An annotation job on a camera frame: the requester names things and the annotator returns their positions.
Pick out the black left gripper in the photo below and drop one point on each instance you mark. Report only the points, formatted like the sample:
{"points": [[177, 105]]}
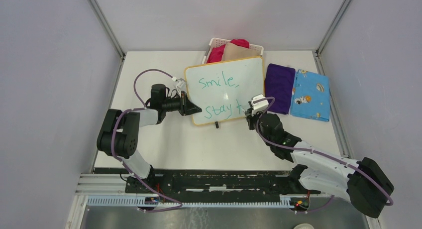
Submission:
{"points": [[185, 104]]}

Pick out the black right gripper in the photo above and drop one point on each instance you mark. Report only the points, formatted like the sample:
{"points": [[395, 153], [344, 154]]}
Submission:
{"points": [[250, 118]]}

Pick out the yellow framed whiteboard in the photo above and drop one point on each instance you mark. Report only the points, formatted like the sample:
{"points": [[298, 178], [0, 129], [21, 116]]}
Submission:
{"points": [[221, 89]]}

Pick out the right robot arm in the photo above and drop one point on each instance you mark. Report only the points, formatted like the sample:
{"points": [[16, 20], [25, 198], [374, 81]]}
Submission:
{"points": [[360, 182]]}

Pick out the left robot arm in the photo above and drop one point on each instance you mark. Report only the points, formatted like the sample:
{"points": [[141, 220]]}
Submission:
{"points": [[118, 136]]}

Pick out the purple towel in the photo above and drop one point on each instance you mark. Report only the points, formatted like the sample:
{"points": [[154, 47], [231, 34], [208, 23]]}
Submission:
{"points": [[279, 84]]}

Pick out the red cloth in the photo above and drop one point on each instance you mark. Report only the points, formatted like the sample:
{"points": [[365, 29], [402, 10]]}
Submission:
{"points": [[217, 51]]}

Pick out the blue patterned cloth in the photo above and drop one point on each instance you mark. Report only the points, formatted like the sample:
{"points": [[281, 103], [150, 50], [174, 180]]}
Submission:
{"points": [[310, 96]]}

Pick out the beige cloth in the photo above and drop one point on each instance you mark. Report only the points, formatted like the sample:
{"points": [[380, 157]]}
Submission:
{"points": [[234, 52]]}

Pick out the white plastic basket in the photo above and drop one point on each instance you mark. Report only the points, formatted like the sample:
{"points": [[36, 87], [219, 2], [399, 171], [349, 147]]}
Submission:
{"points": [[258, 48]]}

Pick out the white round object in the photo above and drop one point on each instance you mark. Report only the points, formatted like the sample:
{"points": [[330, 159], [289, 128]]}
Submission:
{"points": [[304, 226]]}

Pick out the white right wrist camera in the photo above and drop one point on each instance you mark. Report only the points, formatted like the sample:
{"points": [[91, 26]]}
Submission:
{"points": [[259, 103]]}

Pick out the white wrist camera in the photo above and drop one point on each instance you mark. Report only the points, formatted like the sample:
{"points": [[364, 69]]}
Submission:
{"points": [[179, 83], [259, 103]]}

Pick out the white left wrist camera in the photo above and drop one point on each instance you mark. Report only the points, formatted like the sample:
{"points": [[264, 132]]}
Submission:
{"points": [[179, 83]]}

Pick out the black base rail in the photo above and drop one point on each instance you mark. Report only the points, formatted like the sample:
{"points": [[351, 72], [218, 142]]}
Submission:
{"points": [[222, 186]]}

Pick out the white cable duct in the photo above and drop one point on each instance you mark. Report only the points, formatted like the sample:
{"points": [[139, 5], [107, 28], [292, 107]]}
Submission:
{"points": [[151, 202]]}

